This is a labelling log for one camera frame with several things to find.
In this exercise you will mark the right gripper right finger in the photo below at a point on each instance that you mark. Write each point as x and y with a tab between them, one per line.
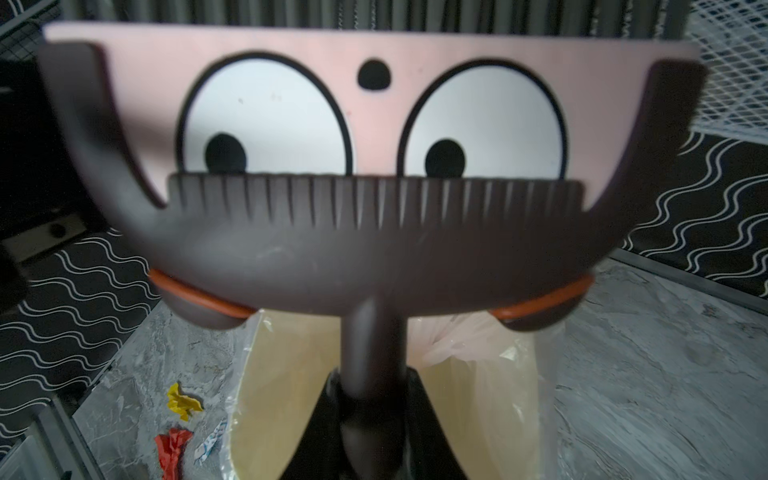
427	453

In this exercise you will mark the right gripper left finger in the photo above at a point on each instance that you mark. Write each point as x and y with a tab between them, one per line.
320	453

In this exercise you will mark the clear plastic bin liner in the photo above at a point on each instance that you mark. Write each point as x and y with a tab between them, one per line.
492	390

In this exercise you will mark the cream trash bin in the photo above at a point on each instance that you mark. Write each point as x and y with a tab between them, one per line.
473	408

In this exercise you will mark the brown cartoon-face hand broom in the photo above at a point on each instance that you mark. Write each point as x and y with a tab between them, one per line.
371	176

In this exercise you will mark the blue white wrapper scrap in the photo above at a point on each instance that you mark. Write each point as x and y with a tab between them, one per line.
206	448

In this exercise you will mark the yellow paper scrap centre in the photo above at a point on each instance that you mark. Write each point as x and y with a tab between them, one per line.
181	404

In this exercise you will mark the red paper scrap left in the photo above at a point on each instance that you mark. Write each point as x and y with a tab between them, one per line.
170	448

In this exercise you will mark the white wire wall basket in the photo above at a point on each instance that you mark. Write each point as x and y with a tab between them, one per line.
732	36

